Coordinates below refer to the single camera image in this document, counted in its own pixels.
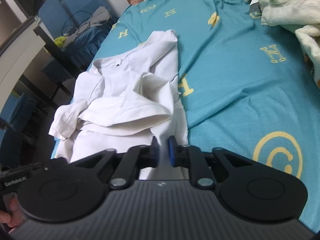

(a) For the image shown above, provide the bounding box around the white shirt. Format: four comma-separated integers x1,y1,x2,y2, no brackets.
49,30,188,180

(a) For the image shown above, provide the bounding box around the person's left hand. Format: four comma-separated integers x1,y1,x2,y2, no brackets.
0,196,25,233

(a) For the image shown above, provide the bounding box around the teal patterned bed sheet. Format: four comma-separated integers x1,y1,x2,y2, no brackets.
93,0,319,231

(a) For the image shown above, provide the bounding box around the dark table with white edge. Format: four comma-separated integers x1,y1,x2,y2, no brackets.
1,17,80,109

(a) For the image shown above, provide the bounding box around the yellow green toy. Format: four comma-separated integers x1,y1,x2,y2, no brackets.
54,36,67,49

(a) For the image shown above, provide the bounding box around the blue covered chair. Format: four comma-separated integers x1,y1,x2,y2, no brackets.
38,0,69,39
61,0,117,67

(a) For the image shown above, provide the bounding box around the grey cloth on chair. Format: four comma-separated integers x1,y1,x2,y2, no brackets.
63,6,111,47

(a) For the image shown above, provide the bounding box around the green fleece blanket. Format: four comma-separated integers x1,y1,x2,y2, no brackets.
244,0,319,86

